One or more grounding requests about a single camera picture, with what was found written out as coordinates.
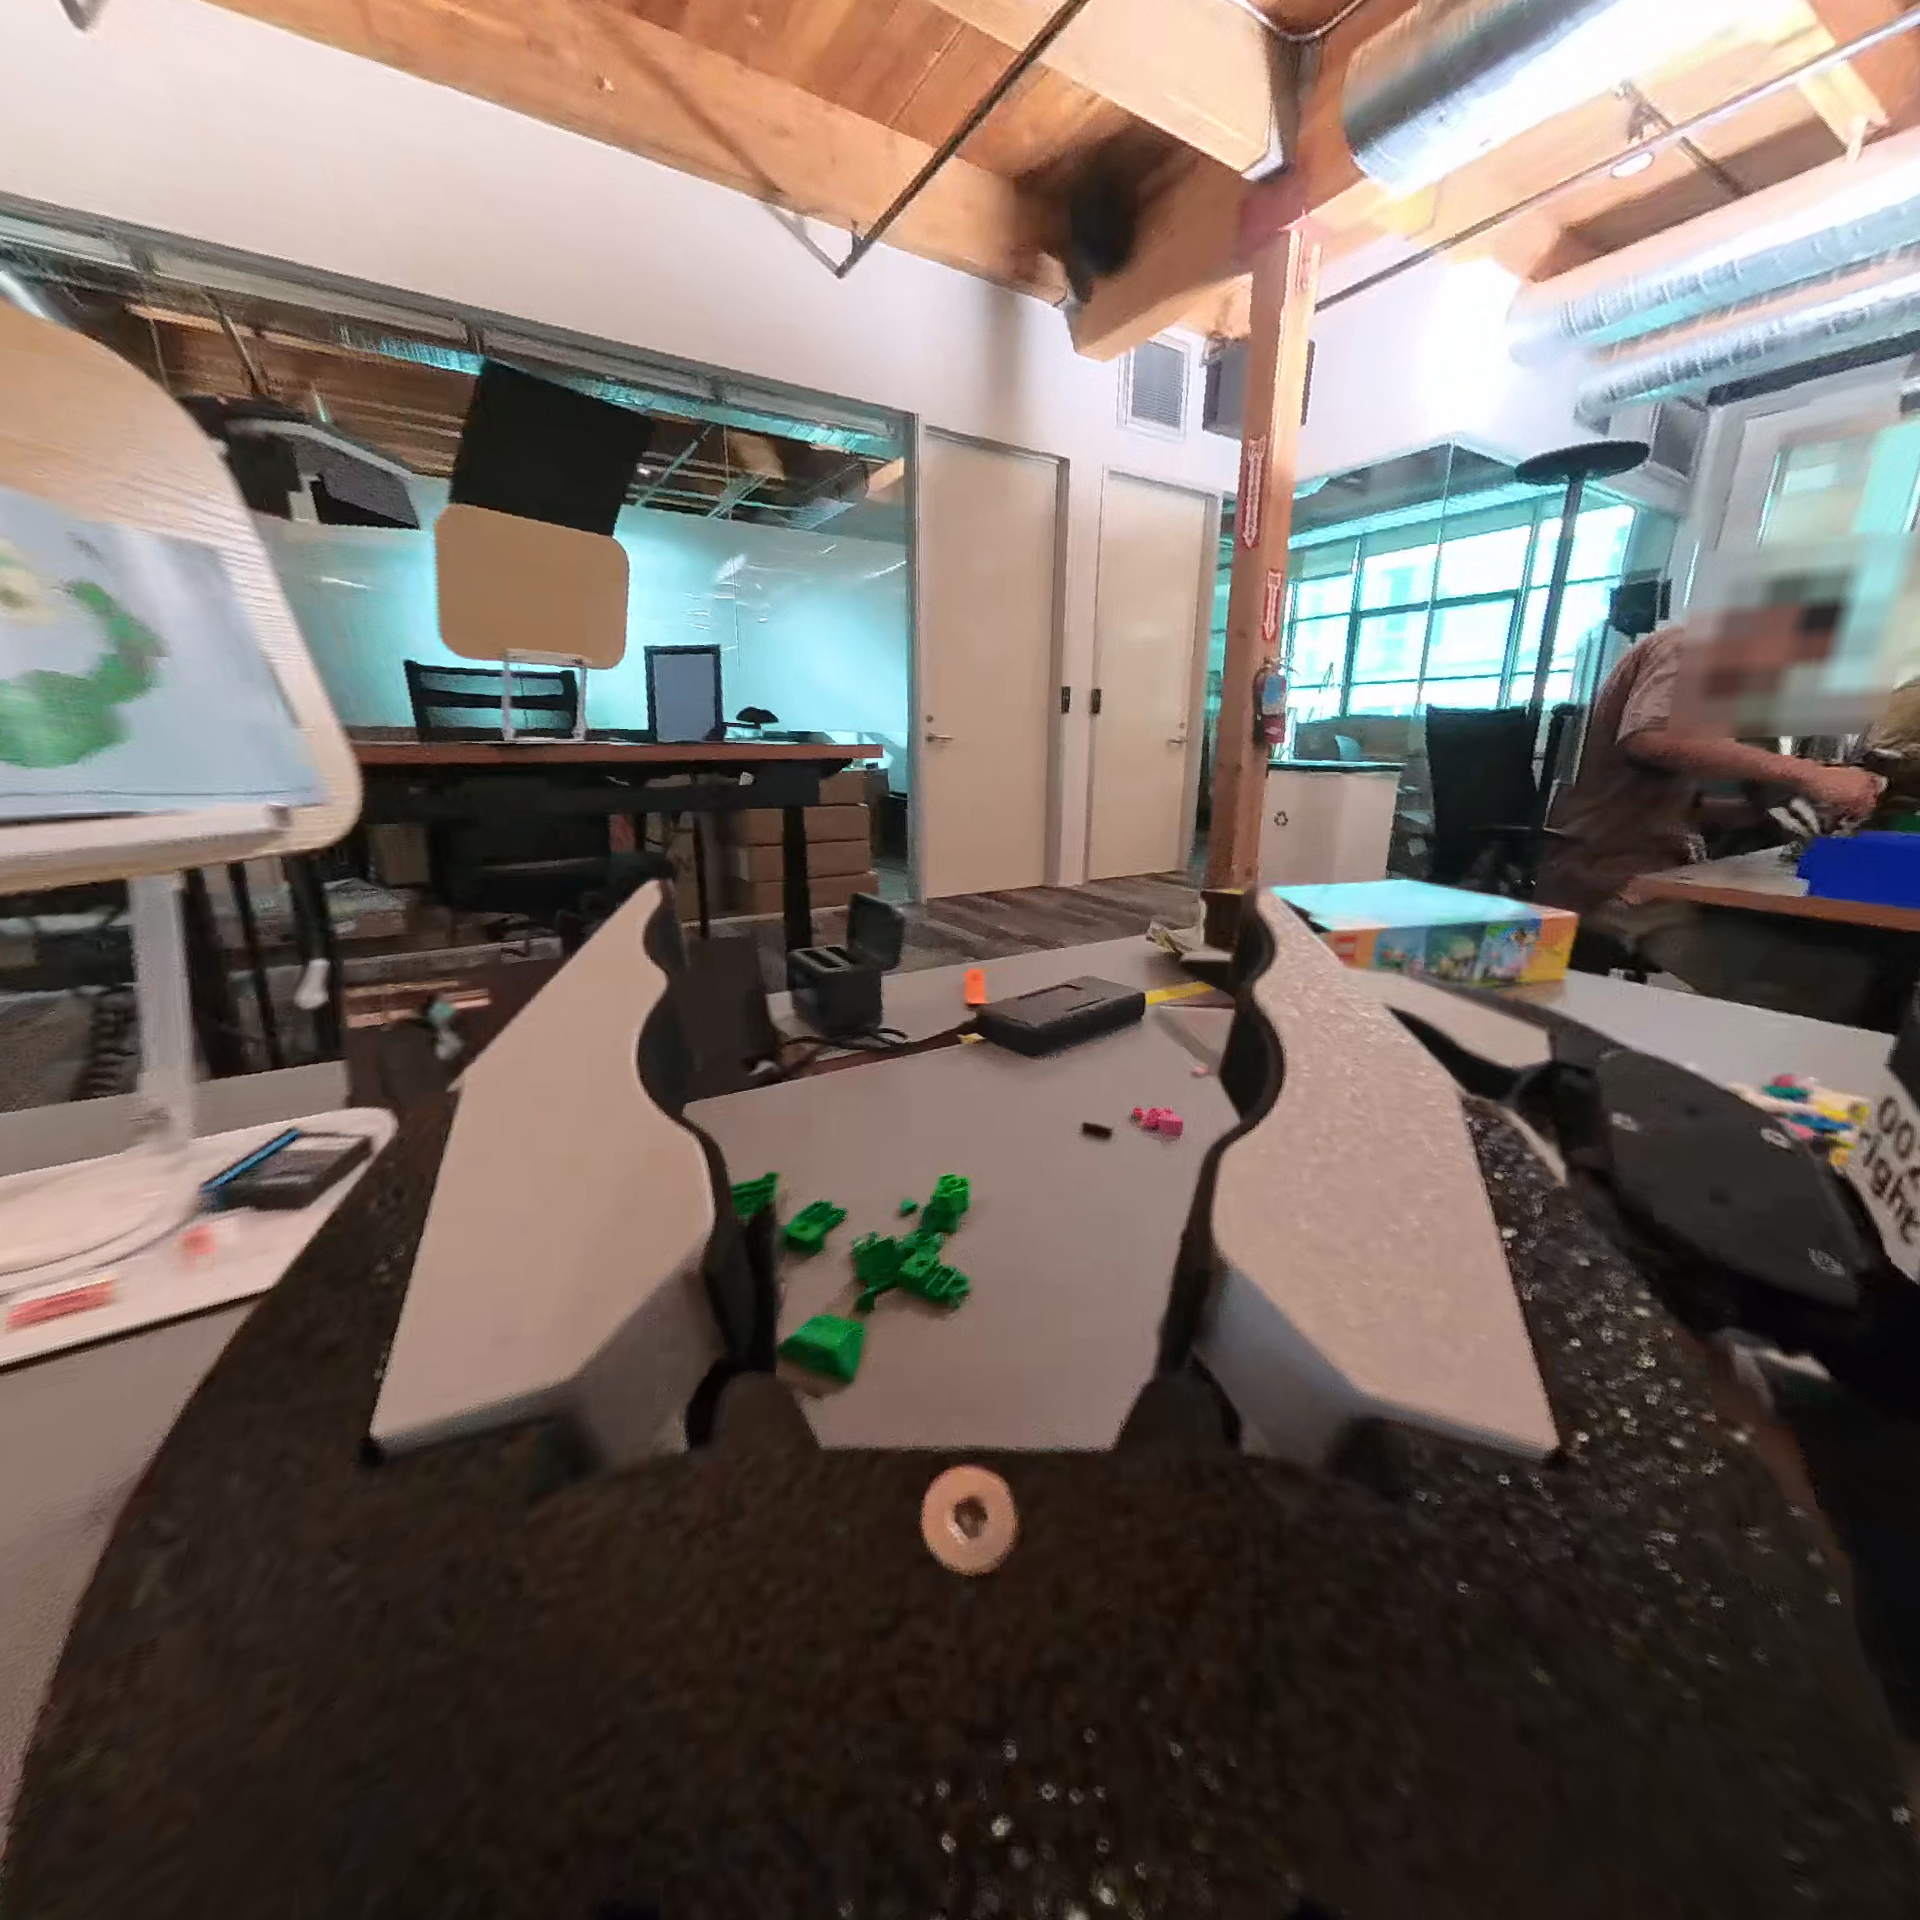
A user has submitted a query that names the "person's right forearm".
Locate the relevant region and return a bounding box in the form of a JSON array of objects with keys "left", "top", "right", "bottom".
[{"left": 1710, "top": 1305, "right": 1920, "bottom": 1728}]

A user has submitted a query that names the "black studio light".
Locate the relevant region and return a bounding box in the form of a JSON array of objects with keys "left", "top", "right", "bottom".
[{"left": 223, "top": 396, "right": 427, "bottom": 532}]

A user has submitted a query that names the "blue storage bin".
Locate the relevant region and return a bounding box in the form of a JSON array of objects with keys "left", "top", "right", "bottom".
[{"left": 1795, "top": 833, "right": 1920, "bottom": 903}]

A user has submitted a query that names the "black office chair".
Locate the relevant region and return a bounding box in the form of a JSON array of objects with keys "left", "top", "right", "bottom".
[
  {"left": 1421, "top": 701, "right": 1573, "bottom": 890},
  {"left": 401, "top": 658, "right": 681, "bottom": 920}
]

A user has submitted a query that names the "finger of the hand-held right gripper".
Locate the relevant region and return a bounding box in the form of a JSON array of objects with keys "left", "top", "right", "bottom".
[{"left": 1368, "top": 975, "right": 1601, "bottom": 1117}]

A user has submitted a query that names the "toy brick box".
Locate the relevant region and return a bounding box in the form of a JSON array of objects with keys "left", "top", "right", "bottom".
[{"left": 1146, "top": 881, "right": 1582, "bottom": 993}]

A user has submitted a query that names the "black charging dock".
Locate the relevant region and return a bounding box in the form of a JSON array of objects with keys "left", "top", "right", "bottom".
[{"left": 784, "top": 894, "right": 913, "bottom": 1048}]

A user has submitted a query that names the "pile of colourful toy bricks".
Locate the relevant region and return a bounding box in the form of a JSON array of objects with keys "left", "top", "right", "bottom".
[{"left": 1724, "top": 1068, "right": 1881, "bottom": 1177}]

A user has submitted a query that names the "wooden table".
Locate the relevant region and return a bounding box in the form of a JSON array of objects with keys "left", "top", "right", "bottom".
[{"left": 1626, "top": 844, "right": 1920, "bottom": 1039}]

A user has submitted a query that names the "beige door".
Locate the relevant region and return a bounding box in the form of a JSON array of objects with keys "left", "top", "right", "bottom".
[
  {"left": 1090, "top": 466, "right": 1223, "bottom": 889},
  {"left": 916, "top": 429, "right": 1069, "bottom": 907}
]

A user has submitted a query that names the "white recycling bin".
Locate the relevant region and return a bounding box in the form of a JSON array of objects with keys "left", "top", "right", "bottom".
[{"left": 1263, "top": 757, "right": 1407, "bottom": 890}]

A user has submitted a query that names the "white wall vent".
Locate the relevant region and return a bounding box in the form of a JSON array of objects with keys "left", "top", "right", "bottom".
[{"left": 1120, "top": 337, "right": 1197, "bottom": 442}]

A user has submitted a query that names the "silver ventilation duct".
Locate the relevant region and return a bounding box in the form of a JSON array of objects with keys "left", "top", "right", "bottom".
[
  {"left": 1505, "top": 142, "right": 1920, "bottom": 432},
  {"left": 1338, "top": 0, "right": 1858, "bottom": 198}
]

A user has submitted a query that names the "stack of cardboard boxes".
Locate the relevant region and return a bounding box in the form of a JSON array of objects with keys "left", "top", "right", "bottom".
[{"left": 660, "top": 769, "right": 883, "bottom": 923}]

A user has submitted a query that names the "glass office partition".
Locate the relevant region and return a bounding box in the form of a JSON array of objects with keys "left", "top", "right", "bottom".
[{"left": 0, "top": 211, "right": 918, "bottom": 907}]

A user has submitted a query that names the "black acoustic panel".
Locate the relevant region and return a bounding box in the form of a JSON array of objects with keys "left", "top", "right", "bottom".
[{"left": 449, "top": 358, "right": 660, "bottom": 540}]

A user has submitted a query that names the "black wall speaker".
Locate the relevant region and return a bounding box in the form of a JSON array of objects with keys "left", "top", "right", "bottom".
[{"left": 1201, "top": 341, "right": 1321, "bottom": 445}]

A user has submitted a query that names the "black ceiling speaker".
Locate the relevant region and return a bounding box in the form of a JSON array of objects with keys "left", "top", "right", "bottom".
[{"left": 1060, "top": 162, "right": 1146, "bottom": 306}]

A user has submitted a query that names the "small dark screen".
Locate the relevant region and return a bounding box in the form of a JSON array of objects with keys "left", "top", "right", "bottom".
[{"left": 642, "top": 642, "right": 729, "bottom": 746}]

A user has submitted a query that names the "instruction booklet on stand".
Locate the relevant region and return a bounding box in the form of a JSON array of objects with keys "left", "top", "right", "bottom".
[{"left": 0, "top": 301, "right": 367, "bottom": 890}]

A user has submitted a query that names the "metal ceiling rod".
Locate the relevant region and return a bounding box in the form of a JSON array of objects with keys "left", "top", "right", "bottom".
[{"left": 828, "top": 0, "right": 1101, "bottom": 282}]

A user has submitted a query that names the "group of green toy bricks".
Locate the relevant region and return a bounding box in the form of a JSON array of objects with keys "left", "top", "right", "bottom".
[{"left": 726, "top": 1171, "right": 978, "bottom": 1391}]

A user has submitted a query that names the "black labelled panel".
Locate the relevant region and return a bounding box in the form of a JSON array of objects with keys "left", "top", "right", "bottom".
[{"left": 342, "top": 926, "right": 786, "bottom": 1117}]

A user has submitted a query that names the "grey desk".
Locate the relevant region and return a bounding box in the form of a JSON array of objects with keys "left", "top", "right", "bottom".
[{"left": 0, "top": 930, "right": 1920, "bottom": 1849}]

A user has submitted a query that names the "wooden post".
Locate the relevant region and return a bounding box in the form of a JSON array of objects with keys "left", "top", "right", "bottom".
[{"left": 1205, "top": 224, "right": 1327, "bottom": 899}]

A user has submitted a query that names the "long wooden desk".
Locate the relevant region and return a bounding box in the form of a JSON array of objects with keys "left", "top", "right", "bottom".
[{"left": 342, "top": 726, "right": 889, "bottom": 981}]

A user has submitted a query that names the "open instruction booklet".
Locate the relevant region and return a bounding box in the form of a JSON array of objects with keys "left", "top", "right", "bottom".
[{"left": 0, "top": 486, "right": 328, "bottom": 823}]

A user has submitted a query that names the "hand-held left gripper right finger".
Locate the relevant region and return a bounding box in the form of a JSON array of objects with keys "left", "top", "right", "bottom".
[{"left": 1155, "top": 889, "right": 1567, "bottom": 1471}]

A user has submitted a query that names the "black floor lamp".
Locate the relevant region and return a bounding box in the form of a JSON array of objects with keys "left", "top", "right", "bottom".
[{"left": 1512, "top": 441, "right": 1655, "bottom": 711}]

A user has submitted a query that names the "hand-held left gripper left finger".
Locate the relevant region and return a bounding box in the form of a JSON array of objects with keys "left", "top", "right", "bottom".
[{"left": 367, "top": 876, "right": 783, "bottom": 1471}]

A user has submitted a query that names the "black rounded object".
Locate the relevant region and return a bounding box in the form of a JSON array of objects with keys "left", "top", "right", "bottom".
[{"left": 975, "top": 975, "right": 1153, "bottom": 1063}]

